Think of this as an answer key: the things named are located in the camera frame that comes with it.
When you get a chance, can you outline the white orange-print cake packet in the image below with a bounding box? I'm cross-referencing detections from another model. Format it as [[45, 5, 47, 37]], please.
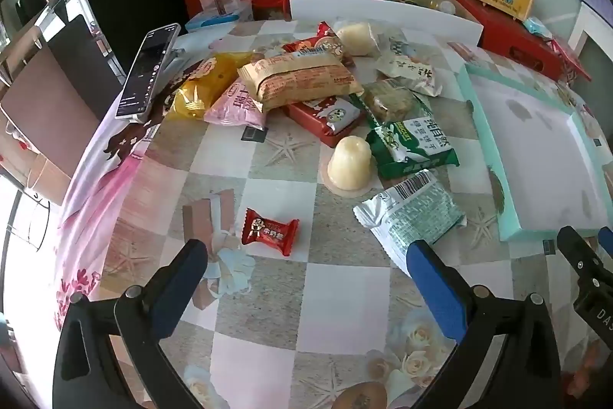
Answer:
[[375, 51, 444, 98]]

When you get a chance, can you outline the wet wipes pack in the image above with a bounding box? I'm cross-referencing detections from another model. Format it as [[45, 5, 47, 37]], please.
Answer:
[[521, 16, 557, 40]]

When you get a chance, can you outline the clear green-edged pastry packet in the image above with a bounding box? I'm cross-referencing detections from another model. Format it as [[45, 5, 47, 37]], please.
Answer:
[[349, 77, 433, 128]]

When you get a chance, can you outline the white shelf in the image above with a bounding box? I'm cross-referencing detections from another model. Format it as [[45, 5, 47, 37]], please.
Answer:
[[569, 1, 613, 57]]

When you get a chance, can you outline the red patterned box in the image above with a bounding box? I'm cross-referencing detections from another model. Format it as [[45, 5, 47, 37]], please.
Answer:
[[550, 34, 593, 90]]

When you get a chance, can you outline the blue tissue pack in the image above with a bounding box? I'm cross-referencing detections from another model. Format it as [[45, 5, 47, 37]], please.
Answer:
[[184, 4, 253, 32]]

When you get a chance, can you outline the pink snack packet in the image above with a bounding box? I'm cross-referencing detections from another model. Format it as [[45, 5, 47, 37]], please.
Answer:
[[203, 78, 269, 130]]

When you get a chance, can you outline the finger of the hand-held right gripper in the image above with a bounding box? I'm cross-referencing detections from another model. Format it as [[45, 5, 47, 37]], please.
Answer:
[[597, 227, 613, 259], [556, 225, 613, 297]]

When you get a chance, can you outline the smartphone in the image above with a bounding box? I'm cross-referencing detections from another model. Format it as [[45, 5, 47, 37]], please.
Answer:
[[115, 23, 181, 122]]

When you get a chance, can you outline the yellow snack packet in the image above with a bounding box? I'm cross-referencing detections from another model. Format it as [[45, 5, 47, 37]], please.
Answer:
[[167, 52, 256, 121]]

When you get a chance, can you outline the tan cracker packet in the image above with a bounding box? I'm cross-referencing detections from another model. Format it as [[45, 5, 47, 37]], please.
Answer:
[[238, 53, 366, 112]]

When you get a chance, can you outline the silver green snack packet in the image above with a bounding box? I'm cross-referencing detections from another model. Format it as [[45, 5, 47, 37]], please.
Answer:
[[353, 169, 467, 276]]

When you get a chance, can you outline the green white biscuit packet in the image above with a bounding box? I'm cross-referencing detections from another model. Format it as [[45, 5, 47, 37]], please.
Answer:
[[366, 116, 461, 181]]

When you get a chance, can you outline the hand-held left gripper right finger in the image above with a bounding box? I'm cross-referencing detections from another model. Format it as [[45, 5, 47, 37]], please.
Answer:
[[406, 239, 562, 409]]

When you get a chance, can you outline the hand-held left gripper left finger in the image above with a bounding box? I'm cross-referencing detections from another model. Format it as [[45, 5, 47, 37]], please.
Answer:
[[52, 239, 209, 409]]

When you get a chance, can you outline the teal cardboard tray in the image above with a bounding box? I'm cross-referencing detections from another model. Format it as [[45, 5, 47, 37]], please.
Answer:
[[456, 63, 613, 243]]

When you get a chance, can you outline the small red candy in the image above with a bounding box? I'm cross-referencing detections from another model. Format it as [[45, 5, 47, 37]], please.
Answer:
[[241, 208, 300, 257]]

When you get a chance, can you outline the brown chair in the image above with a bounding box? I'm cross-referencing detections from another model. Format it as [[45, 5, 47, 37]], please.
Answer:
[[0, 13, 123, 181]]

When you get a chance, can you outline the white board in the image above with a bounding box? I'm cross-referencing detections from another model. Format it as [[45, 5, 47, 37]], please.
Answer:
[[288, 0, 484, 46]]

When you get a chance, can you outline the red gift box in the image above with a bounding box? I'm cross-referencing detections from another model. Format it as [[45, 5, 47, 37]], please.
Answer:
[[449, 0, 592, 82]]

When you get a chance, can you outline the clear-wrapped white jelly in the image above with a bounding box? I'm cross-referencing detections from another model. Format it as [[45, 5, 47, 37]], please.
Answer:
[[334, 20, 385, 58]]

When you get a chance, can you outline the red paw-print snack packet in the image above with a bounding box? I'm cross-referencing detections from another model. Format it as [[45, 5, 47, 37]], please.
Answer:
[[282, 22, 356, 67]]

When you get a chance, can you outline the red cartoon biscuit packet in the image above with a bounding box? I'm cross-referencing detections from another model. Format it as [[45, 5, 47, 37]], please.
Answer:
[[282, 95, 366, 148]]

